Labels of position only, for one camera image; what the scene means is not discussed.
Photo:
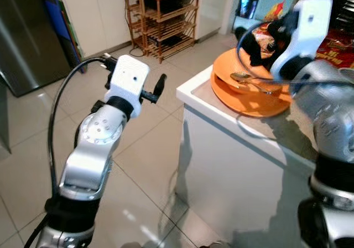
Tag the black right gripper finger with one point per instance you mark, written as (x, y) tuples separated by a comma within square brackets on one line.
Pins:
[(253, 48)]

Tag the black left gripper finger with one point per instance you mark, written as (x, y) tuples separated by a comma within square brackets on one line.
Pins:
[(161, 86)]

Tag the orange plate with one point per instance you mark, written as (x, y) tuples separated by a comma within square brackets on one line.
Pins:
[(254, 107), (232, 62)]

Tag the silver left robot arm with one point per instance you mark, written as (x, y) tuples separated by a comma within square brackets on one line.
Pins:
[(94, 143)]

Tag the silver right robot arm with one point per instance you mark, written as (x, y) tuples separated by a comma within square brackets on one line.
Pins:
[(326, 109)]

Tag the metal spoon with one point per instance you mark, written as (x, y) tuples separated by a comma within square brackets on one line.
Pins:
[(241, 77)]

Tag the red snack bag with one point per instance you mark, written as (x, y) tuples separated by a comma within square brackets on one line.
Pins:
[(340, 48)]

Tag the wooden shelf rack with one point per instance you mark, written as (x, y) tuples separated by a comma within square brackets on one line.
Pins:
[(166, 14)]

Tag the white cabinet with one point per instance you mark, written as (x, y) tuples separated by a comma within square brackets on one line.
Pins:
[(99, 15)]

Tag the white counter island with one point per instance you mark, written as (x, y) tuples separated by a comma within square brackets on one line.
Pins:
[(232, 159)]

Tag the blue flat board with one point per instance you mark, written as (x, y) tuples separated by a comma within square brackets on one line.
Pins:
[(58, 24)]

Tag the steel fridge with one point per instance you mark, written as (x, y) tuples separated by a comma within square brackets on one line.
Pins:
[(27, 37)]

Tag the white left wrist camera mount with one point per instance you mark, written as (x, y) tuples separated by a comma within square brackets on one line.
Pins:
[(128, 82)]

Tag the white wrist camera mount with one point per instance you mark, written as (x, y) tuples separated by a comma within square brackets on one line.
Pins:
[(307, 32), (128, 82)]

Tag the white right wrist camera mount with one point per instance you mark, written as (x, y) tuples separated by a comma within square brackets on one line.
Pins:
[(307, 32)]

